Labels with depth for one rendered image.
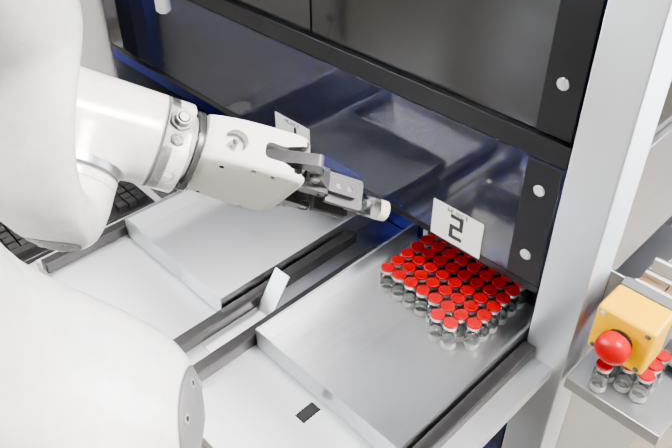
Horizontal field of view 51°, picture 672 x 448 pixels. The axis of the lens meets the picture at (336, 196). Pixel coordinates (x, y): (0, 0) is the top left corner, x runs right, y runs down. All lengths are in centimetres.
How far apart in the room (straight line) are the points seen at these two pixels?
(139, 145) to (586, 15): 45
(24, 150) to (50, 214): 6
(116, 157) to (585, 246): 54
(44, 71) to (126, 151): 14
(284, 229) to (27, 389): 84
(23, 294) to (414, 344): 71
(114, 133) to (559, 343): 63
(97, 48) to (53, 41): 99
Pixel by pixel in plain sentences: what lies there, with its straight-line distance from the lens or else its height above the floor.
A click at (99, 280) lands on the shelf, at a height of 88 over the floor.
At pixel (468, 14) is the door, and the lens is 85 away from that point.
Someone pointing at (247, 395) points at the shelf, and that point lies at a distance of 95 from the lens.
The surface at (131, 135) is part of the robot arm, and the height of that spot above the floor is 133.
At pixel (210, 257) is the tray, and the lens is 114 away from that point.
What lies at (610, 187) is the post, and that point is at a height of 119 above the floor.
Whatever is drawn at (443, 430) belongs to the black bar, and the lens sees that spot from 90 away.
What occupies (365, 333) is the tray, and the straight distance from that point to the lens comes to 101.
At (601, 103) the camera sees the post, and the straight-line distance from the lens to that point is 78.
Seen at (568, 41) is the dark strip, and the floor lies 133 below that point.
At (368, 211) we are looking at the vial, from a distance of 70.
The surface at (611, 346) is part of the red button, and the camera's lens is 88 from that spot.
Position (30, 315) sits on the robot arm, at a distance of 37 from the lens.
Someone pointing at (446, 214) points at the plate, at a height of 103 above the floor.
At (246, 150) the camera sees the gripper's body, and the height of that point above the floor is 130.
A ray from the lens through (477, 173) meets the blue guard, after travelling 91.
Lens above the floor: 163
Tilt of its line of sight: 36 degrees down
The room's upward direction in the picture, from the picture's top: straight up
